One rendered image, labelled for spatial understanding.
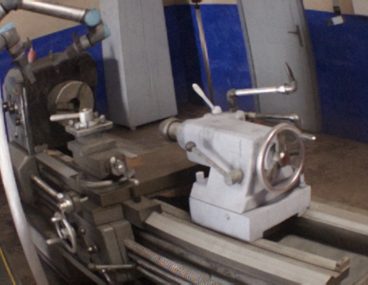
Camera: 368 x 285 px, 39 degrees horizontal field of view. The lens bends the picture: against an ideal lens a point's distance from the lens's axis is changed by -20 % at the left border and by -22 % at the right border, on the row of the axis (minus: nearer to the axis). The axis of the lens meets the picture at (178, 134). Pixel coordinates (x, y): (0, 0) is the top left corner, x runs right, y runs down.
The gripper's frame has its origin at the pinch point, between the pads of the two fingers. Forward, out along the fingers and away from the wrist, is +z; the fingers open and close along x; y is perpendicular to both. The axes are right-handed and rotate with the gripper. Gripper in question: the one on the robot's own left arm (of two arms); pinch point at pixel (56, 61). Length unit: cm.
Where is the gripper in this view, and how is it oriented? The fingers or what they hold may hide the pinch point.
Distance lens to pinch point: 321.3
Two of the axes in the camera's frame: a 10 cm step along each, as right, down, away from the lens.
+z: -8.8, 4.7, 0.2
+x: -1.8, -3.7, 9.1
